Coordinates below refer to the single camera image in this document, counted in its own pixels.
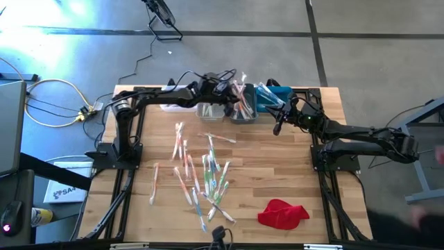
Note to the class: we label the grey metal table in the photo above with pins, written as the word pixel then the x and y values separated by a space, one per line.
pixel 414 180

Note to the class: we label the black clamp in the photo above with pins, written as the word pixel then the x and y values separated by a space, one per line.
pixel 171 82
pixel 272 82

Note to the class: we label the yellow power plug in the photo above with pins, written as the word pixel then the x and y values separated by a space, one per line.
pixel 85 114

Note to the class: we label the person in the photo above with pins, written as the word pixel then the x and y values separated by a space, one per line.
pixel 392 229

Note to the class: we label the teal plastic bin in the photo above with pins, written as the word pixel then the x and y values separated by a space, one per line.
pixel 286 91

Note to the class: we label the yellow can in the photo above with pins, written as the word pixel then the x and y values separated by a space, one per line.
pixel 41 216

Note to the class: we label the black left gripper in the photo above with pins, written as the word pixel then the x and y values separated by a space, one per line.
pixel 216 90

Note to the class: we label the dark grey plastic bin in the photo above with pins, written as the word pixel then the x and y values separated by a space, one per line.
pixel 243 122

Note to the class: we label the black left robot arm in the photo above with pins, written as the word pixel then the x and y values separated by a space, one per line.
pixel 156 95

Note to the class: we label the black desk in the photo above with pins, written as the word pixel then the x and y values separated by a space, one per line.
pixel 52 172

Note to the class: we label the white paper tag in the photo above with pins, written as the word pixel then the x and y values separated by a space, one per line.
pixel 98 105

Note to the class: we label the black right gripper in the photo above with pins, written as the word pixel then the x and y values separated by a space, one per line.
pixel 305 118

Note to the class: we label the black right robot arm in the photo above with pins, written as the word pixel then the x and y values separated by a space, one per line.
pixel 364 133

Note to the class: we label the black floor fan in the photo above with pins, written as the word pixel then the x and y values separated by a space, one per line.
pixel 161 12

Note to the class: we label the silver metal bracket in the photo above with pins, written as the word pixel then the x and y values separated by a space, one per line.
pixel 322 247
pixel 128 246

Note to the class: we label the red cloth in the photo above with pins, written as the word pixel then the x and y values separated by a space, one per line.
pixel 281 215

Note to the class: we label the white printed box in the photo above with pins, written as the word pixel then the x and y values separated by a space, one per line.
pixel 66 194

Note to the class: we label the grey laptop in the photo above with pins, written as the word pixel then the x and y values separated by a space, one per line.
pixel 12 128

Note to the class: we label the person's hand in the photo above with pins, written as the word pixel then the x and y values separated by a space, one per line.
pixel 440 155
pixel 419 215

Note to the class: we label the white plastic bin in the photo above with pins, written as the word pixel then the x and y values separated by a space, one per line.
pixel 177 108

